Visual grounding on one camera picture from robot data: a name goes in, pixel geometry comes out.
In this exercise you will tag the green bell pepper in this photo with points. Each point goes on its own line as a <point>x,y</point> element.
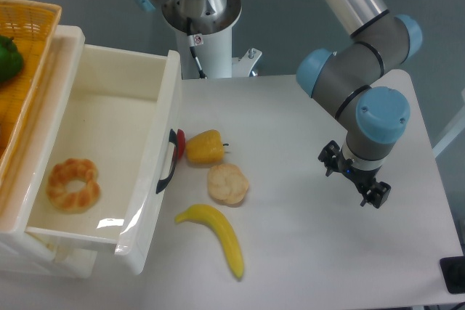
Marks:
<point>11,59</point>

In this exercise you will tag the round pale bread roll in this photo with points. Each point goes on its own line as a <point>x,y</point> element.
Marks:
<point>227,184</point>

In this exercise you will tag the red bell pepper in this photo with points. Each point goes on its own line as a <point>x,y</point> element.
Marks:
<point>181,143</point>

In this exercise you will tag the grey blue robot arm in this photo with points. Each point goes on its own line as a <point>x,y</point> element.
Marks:
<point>342,83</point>

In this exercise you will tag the black device at edge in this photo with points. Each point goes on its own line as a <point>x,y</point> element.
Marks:
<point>453,273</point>

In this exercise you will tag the orange woven basket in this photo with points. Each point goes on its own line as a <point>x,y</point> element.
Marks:
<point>32,25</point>

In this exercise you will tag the yellow bell pepper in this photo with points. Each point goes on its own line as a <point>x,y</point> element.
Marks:
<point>205,148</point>

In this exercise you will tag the white top drawer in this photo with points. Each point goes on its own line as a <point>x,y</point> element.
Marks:
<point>122,114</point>

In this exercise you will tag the yellow banana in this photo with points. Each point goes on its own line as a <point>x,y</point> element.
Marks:
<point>216,221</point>

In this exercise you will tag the braided ring bread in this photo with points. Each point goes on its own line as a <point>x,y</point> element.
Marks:
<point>72,185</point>

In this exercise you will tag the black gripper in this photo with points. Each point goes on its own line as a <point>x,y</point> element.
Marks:
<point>362,173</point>

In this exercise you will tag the white drawer cabinet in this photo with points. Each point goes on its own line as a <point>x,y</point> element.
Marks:
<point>20,251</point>

